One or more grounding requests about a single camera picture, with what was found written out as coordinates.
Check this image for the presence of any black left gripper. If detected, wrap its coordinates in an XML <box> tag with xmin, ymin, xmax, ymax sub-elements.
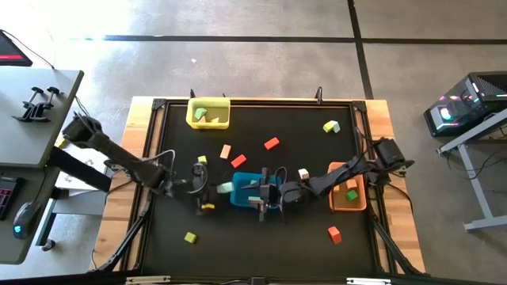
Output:
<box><xmin>170</xmin><ymin>161</ymin><xmax>230</xmax><ymax>217</ymax></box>

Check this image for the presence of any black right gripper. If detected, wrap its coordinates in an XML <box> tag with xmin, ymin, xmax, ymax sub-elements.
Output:
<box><xmin>239</xmin><ymin>167</ymin><xmax>305</xmax><ymax>223</ymax></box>

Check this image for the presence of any blue plastic bin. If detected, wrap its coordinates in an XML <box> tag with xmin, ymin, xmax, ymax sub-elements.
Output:
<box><xmin>231</xmin><ymin>171</ymin><xmax>283</xmax><ymax>209</ymax></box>

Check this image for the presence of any orange plastic bin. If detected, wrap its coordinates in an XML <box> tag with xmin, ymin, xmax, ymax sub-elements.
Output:
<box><xmin>327</xmin><ymin>161</ymin><xmax>368</xmax><ymax>211</ymax></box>

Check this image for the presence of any black table mat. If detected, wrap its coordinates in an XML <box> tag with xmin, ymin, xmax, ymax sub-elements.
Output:
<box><xmin>142</xmin><ymin>101</ymin><xmax>376</xmax><ymax>276</ymax></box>

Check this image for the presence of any yellow plastic bin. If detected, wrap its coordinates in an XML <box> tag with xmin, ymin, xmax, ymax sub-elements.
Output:
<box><xmin>185</xmin><ymin>95</ymin><xmax>231</xmax><ymax>131</ymax></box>

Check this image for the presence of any silver aluminium bar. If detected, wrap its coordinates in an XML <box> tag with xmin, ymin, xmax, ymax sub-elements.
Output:
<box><xmin>346</xmin><ymin>277</ymin><xmax>392</xmax><ymax>285</ymax></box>
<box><xmin>125</xmin><ymin>275</ymin><xmax>171</xmax><ymax>285</ymax></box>

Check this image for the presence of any black desk base beam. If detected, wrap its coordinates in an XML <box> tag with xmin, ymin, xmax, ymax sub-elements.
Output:
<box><xmin>47</xmin><ymin>146</ymin><xmax>112</xmax><ymax>193</ymax></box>

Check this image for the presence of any black computer mouse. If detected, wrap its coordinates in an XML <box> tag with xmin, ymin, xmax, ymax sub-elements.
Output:
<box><xmin>11</xmin><ymin>200</ymin><xmax>42</xmax><ymax>241</ymax></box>

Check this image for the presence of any black desk clamp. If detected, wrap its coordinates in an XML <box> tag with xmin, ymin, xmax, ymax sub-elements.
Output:
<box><xmin>31</xmin><ymin>85</ymin><xmax>61</xmax><ymax>120</ymax></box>
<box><xmin>11</xmin><ymin>85</ymin><xmax>44</xmax><ymax>123</ymax></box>

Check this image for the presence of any grey desk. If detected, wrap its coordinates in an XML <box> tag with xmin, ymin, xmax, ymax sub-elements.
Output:
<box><xmin>0</xmin><ymin>66</ymin><xmax>86</xmax><ymax>265</ymax></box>

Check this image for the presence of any black backlit keyboard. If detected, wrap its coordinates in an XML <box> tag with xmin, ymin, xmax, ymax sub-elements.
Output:
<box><xmin>0</xmin><ymin>177</ymin><xmax>19</xmax><ymax>222</ymax></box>

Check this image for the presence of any black glass computer tower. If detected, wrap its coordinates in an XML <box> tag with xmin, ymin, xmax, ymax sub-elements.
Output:
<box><xmin>422</xmin><ymin>70</ymin><xmax>507</xmax><ymax>139</ymax></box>

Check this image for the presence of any black monitor with red stripe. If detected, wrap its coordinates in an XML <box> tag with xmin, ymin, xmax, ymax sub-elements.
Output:
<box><xmin>0</xmin><ymin>29</ymin><xmax>33</xmax><ymax>67</ymax></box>

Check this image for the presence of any black aluminium table frame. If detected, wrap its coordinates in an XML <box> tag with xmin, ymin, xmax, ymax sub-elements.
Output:
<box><xmin>89</xmin><ymin>97</ymin><xmax>427</xmax><ymax>278</ymax></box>

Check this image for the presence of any grey desk leg frame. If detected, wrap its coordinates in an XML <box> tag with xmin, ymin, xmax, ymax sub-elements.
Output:
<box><xmin>34</xmin><ymin>188</ymin><xmax>107</xmax><ymax>249</ymax></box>

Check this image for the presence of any white metal desk frame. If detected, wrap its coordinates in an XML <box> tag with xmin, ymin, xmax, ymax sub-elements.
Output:
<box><xmin>435</xmin><ymin>109</ymin><xmax>507</xmax><ymax>233</ymax></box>

